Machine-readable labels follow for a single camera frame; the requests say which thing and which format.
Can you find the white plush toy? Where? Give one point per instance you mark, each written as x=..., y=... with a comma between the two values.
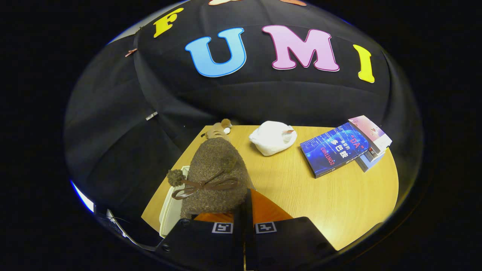
x=271, y=137

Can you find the brown fuzzy shoe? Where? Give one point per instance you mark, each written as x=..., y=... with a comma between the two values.
x=214, y=165

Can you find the grey book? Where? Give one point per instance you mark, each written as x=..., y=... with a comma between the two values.
x=367, y=162

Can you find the blue book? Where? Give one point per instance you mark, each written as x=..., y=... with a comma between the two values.
x=335, y=150

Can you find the pink book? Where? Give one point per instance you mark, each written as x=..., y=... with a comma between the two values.
x=371, y=131

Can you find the black backdrop cloth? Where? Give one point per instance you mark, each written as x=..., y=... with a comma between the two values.
x=282, y=98

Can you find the copper clip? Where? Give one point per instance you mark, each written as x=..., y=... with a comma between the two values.
x=131, y=52

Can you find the brown plush toy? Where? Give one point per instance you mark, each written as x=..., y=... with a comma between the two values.
x=216, y=131

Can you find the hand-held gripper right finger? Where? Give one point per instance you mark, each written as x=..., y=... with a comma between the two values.
x=248, y=241

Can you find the computer monitor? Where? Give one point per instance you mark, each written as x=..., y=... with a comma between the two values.
x=84, y=199

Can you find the silver clip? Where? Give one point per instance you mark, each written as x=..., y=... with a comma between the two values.
x=151, y=115

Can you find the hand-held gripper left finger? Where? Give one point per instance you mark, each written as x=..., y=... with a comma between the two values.
x=238, y=241

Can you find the grey fabric storage box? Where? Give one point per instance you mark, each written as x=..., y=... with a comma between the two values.
x=169, y=214

